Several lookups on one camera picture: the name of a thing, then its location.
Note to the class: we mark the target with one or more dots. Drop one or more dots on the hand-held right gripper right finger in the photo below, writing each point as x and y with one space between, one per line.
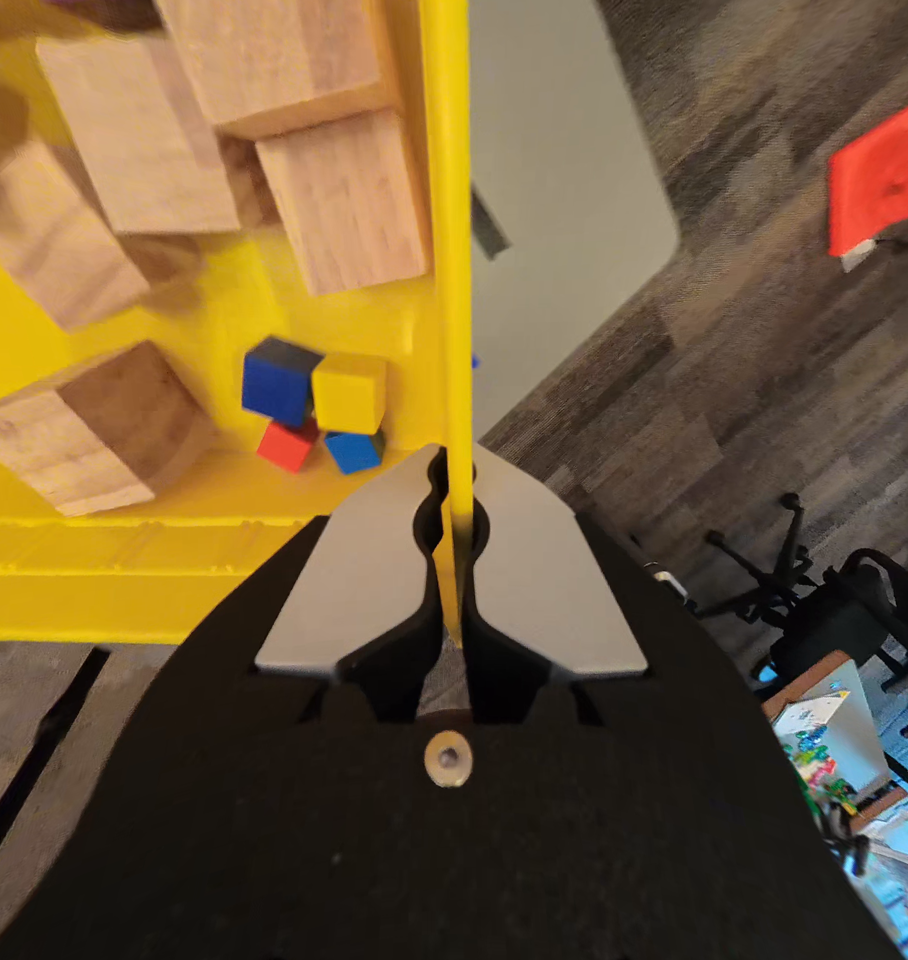
559 592

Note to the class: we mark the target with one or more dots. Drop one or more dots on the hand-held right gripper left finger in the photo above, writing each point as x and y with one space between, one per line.
349 592

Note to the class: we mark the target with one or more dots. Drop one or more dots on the yellow plastic bin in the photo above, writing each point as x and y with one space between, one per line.
199 540

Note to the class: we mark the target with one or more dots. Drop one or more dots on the pile of wooden cubes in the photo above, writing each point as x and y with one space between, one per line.
139 135

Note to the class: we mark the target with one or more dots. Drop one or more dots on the black waste bin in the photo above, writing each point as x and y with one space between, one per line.
671 583

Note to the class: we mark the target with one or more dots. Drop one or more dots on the black office chair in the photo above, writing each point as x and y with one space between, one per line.
851 615

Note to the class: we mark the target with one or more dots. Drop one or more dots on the wooden office desk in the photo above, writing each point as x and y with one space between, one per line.
836 720

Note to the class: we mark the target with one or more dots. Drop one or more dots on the orange traffic cone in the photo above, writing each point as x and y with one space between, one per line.
881 180

